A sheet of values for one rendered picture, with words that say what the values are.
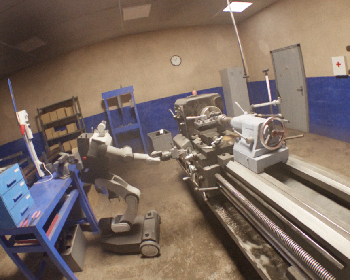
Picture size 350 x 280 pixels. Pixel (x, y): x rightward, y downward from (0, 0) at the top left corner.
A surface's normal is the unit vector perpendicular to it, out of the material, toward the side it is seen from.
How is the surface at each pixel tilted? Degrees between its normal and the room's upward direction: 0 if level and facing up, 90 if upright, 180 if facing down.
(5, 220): 90
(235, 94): 90
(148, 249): 90
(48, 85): 90
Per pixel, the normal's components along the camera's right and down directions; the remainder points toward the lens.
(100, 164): 0.20, 0.43
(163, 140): 0.30, 0.18
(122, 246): 0.04, 0.25
